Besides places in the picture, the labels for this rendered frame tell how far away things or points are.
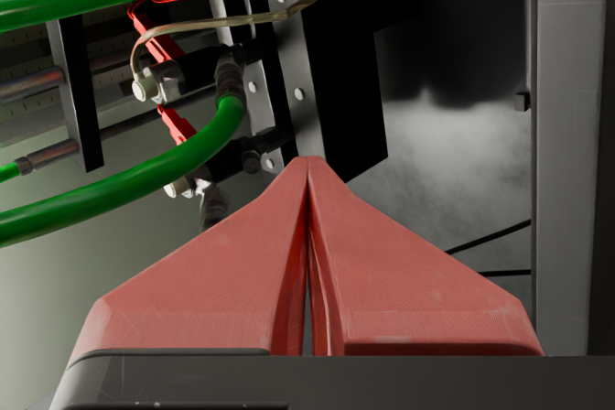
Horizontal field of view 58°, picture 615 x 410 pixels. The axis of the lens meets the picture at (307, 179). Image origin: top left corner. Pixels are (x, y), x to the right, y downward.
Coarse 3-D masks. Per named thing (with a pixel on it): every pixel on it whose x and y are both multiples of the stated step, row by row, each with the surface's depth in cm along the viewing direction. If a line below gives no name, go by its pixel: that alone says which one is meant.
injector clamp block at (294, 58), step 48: (240, 0) 47; (288, 0) 43; (336, 0) 45; (384, 0) 48; (288, 48) 45; (336, 48) 46; (288, 96) 48; (336, 96) 47; (288, 144) 53; (336, 144) 48; (384, 144) 53
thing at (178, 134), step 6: (168, 114) 47; (174, 114) 47; (168, 120) 47; (174, 120) 47; (180, 120) 47; (186, 120) 47; (168, 126) 47; (174, 126) 46; (180, 126) 46; (186, 126) 47; (174, 132) 47; (180, 132) 46; (186, 132) 46; (192, 132) 46; (174, 138) 47; (180, 138) 46; (186, 138) 46
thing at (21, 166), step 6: (24, 156) 54; (18, 162) 54; (24, 162) 54; (0, 168) 53; (6, 168) 53; (12, 168) 54; (18, 168) 54; (24, 168) 54; (30, 168) 54; (0, 174) 53; (6, 174) 53; (12, 174) 54; (18, 174) 54; (24, 174) 54; (0, 180) 53
